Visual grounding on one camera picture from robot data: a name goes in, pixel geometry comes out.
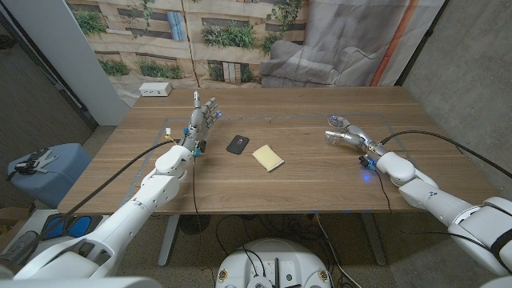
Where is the yellow sponge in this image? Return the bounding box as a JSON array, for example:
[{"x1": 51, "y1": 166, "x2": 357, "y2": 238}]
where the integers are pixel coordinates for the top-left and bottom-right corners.
[{"x1": 251, "y1": 144, "x2": 286, "y2": 173}]

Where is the thin black left wrist cable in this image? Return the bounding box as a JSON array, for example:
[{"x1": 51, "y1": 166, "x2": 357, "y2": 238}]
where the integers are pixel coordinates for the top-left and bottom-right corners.
[{"x1": 191, "y1": 154, "x2": 202, "y2": 249}]

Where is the blue stool with items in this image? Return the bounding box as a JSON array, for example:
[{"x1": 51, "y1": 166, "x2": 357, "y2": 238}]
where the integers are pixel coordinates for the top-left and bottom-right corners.
[{"x1": 6, "y1": 142, "x2": 94, "y2": 210}]

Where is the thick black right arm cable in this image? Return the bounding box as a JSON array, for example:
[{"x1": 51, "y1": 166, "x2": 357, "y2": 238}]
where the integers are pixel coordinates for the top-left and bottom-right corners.
[{"x1": 378, "y1": 130, "x2": 512, "y2": 180}]

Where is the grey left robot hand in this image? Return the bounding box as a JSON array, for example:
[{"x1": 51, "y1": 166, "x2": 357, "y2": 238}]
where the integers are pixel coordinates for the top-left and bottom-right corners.
[{"x1": 178, "y1": 90, "x2": 222, "y2": 155}]

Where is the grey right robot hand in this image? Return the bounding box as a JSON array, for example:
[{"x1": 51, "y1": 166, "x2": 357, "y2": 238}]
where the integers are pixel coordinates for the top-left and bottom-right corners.
[{"x1": 324, "y1": 115, "x2": 389, "y2": 158}]

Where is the white power strip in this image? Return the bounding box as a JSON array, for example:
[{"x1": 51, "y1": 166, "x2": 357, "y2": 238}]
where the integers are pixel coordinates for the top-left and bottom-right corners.
[{"x1": 138, "y1": 82, "x2": 173, "y2": 98}]

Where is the black tool on bin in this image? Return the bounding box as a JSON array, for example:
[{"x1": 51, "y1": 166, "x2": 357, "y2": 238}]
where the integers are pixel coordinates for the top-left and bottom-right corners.
[{"x1": 6, "y1": 147, "x2": 59, "y2": 176}]

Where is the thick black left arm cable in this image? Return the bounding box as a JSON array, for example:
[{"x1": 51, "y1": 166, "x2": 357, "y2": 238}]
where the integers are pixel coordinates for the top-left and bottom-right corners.
[{"x1": 0, "y1": 138, "x2": 178, "y2": 267}]

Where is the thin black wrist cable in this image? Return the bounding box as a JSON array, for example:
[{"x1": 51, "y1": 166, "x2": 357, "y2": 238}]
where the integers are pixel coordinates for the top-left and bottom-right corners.
[
  {"x1": 191, "y1": 154, "x2": 202, "y2": 249},
  {"x1": 374, "y1": 170, "x2": 493, "y2": 251}
]

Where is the black smartphone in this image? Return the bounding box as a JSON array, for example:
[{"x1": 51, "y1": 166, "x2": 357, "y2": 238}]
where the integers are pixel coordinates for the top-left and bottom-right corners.
[{"x1": 226, "y1": 134, "x2": 250, "y2": 155}]

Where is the grey table leg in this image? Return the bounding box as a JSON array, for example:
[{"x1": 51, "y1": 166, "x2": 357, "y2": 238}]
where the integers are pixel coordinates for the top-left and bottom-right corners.
[
  {"x1": 158, "y1": 214, "x2": 182, "y2": 268},
  {"x1": 359, "y1": 212, "x2": 387, "y2": 267}
]

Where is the clear plastic cup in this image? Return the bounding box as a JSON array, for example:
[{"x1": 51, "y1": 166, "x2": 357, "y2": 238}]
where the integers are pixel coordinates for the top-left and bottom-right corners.
[{"x1": 324, "y1": 115, "x2": 350, "y2": 146}]

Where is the white robot torso base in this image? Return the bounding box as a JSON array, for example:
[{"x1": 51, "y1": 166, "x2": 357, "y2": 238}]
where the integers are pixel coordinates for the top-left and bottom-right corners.
[{"x1": 214, "y1": 238, "x2": 333, "y2": 288}]

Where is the blue black foot pedal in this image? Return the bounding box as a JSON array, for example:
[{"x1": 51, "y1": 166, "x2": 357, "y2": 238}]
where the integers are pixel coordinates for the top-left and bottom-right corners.
[{"x1": 39, "y1": 213, "x2": 104, "y2": 242}]

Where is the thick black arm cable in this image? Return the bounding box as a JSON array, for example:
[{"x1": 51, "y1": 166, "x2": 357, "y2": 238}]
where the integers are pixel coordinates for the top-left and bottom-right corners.
[
  {"x1": 378, "y1": 130, "x2": 512, "y2": 180},
  {"x1": 0, "y1": 138, "x2": 178, "y2": 267}
]

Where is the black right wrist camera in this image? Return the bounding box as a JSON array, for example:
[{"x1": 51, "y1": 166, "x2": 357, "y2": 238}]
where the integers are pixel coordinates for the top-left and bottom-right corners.
[{"x1": 358, "y1": 154, "x2": 378, "y2": 172}]

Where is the white floor cable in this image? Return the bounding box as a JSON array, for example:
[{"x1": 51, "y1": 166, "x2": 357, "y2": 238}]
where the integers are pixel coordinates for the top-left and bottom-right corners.
[{"x1": 314, "y1": 213, "x2": 363, "y2": 288}]

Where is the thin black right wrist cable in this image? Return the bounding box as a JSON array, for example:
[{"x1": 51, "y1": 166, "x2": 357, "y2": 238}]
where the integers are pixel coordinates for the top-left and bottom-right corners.
[{"x1": 374, "y1": 170, "x2": 493, "y2": 251}]

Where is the white wall panel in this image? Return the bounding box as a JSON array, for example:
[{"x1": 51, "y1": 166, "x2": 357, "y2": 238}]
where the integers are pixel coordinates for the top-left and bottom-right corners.
[{"x1": 2, "y1": 0, "x2": 131, "y2": 127}]

